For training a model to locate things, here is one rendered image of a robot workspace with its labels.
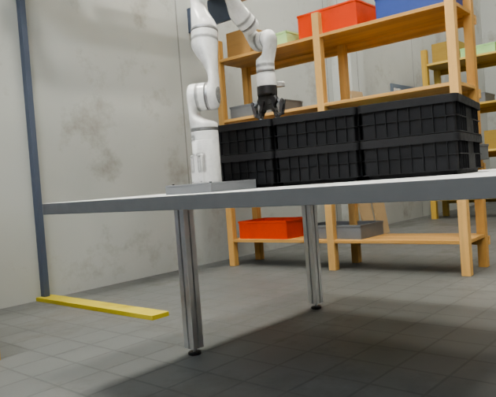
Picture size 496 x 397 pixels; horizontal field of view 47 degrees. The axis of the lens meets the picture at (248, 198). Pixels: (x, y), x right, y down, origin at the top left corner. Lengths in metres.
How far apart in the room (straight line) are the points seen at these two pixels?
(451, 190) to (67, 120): 3.67
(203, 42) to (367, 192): 0.95
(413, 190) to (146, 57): 4.08
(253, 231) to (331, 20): 1.83
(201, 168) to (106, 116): 2.88
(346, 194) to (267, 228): 3.58
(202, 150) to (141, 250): 3.00
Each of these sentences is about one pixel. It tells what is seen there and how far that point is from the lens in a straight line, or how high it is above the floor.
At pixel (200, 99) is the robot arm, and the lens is 1.87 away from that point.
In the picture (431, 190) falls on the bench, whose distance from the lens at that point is 1.12.
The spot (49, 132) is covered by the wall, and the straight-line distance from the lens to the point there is 4.39.
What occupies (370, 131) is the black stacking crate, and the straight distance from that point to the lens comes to 1.79.
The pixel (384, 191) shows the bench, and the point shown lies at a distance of 1.17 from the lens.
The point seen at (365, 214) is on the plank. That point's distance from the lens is 6.60.
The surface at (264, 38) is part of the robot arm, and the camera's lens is 2.15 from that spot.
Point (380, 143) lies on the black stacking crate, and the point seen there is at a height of 0.81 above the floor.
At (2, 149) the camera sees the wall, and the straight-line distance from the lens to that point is 4.21.
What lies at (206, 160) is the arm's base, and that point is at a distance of 1.85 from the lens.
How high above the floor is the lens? 0.72
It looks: 2 degrees down
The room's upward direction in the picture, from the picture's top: 4 degrees counter-clockwise
